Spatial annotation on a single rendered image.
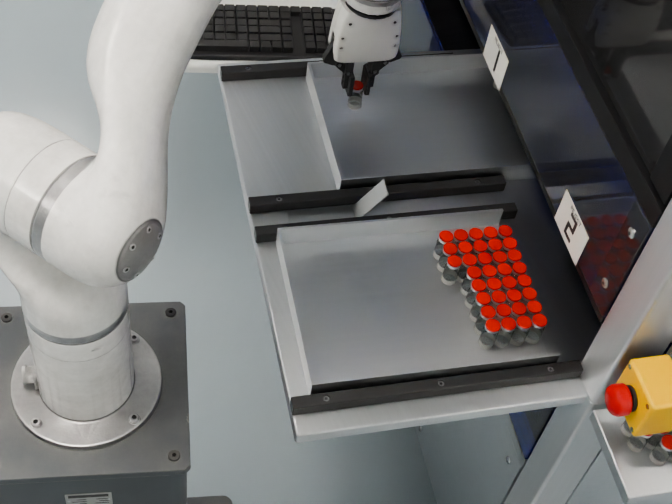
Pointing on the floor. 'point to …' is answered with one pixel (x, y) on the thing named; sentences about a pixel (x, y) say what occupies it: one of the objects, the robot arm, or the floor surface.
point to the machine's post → (603, 373)
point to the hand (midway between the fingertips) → (357, 80)
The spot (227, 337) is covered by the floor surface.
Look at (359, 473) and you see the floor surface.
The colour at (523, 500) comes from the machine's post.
